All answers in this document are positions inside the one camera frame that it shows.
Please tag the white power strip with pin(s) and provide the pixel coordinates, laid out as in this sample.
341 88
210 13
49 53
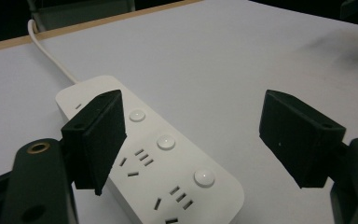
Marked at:
167 168

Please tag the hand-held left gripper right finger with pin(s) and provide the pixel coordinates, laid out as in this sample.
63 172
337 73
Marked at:
295 137

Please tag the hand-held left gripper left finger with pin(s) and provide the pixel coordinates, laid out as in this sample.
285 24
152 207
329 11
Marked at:
98 140

